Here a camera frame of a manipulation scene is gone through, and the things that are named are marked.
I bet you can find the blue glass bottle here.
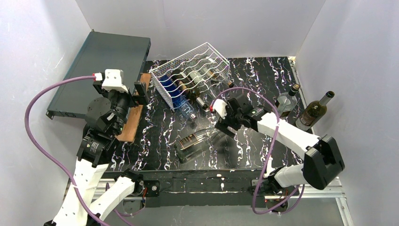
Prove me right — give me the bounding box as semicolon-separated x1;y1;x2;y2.
159;75;197;122

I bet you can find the dark green wine bottle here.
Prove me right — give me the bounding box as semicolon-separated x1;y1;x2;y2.
170;69;208;110

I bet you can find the clear round bottle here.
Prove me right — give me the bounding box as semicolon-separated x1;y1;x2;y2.
174;128;232;163

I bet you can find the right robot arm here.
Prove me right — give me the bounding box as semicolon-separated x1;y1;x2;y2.
210;96;345;196

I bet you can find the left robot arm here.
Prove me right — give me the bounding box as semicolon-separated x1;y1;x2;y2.
45;81;148;226

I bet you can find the clear square liquor bottle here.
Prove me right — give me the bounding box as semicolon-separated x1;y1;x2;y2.
275;84;300;119

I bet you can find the olive wine bottle far right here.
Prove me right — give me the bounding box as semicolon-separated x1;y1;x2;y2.
295;91;335;131

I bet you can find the brown wooden board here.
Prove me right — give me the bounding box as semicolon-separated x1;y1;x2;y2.
115;73;152;143

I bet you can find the dark grey flat box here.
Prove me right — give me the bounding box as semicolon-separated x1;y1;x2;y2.
46;31;151;119

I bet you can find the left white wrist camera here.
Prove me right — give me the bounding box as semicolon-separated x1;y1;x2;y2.
92;69;129;93

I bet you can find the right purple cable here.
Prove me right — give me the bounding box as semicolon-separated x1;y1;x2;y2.
210;87;305;215

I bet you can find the purple cable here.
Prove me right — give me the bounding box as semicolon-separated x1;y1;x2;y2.
24;74;138;226
210;87;305;215

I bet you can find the white wire wine rack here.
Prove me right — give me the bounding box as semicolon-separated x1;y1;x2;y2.
150;42;233;95

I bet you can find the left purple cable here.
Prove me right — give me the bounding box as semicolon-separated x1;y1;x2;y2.
24;74;138;226

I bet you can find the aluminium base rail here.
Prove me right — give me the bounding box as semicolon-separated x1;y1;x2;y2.
62;176;355;226

